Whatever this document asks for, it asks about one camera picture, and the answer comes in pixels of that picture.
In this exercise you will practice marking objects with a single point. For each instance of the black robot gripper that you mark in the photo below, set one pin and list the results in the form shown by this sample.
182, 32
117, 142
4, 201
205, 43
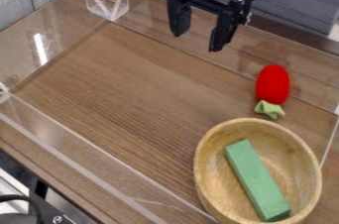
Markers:
233, 12

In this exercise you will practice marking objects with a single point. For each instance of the green rectangular block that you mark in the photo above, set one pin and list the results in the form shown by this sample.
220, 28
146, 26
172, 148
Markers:
267, 199

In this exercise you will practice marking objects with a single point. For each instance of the brown wooden bowl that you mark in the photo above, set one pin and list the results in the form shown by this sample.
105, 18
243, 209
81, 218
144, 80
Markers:
288, 159

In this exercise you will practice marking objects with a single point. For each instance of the red plush strawberry toy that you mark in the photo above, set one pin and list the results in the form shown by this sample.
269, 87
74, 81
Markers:
271, 90

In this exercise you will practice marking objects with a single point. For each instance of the black table leg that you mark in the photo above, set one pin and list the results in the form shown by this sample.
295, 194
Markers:
38, 187

